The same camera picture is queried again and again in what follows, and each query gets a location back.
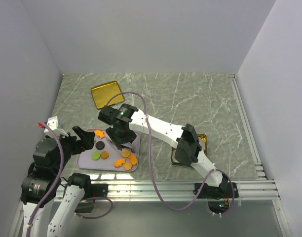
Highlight gold cookie tin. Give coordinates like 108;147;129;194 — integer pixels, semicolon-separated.
171;134;207;168

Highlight white paper cup top-right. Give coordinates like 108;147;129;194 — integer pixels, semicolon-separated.
198;137;206;150

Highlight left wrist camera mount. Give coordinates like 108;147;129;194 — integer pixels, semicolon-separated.
37;116;68;138

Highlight gold tin lid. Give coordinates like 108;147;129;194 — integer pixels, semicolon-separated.
90;80;121;109

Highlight orange fish cookie top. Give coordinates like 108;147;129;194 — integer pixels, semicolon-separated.
94;129;105;139

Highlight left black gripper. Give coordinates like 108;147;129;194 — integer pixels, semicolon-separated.
50;124;95;173

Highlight orange fish cookie right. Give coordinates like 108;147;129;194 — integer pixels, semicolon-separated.
128;154;138;165

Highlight aluminium rail frame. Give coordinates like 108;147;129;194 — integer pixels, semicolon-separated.
12;74;290;237

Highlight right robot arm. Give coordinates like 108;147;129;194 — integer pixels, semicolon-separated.
98;104;235;199

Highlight orange fish cookie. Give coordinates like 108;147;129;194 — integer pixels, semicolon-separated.
114;158;126;168
128;154;138;165
94;129;105;139

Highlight metal tongs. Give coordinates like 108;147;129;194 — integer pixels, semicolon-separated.
106;138;135;153

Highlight black sandwich cookie left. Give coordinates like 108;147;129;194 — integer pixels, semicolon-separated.
95;141;105;150

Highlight orange leaf cookie bottom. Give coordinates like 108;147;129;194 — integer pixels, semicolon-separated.
123;162;133;170

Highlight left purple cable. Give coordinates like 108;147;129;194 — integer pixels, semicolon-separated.
25;122;65;237

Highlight lilac plastic tray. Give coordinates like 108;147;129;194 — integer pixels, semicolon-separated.
77;129;141;172

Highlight round waffle cookie lower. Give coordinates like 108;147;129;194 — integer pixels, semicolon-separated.
121;149;131;158

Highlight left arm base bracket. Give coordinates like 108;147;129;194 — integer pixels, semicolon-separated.
75;184;108;214

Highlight green macaron left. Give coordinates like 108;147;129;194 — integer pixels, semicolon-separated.
91;152;101;160

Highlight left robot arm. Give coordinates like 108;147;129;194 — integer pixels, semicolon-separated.
21;125;95;237

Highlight orange fish cookie bottom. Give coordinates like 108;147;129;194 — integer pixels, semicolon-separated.
114;158;126;168

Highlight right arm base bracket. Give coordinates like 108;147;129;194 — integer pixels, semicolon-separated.
193;182;239;217

